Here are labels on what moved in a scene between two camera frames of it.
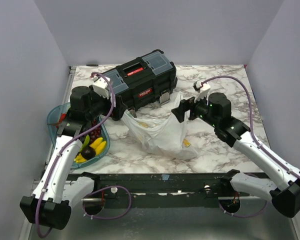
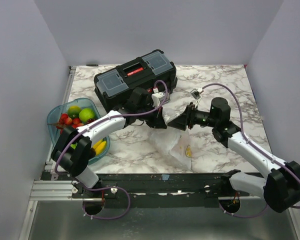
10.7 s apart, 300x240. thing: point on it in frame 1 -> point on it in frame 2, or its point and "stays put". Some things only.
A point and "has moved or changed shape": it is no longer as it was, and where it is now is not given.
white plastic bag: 167,138 has moved or changed shape
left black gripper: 120,108 -> 157,121
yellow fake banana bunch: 99,146 stays put
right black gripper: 185,105 -> 188,117
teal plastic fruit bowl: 57,112 stays put
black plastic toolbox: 148,80 stays put
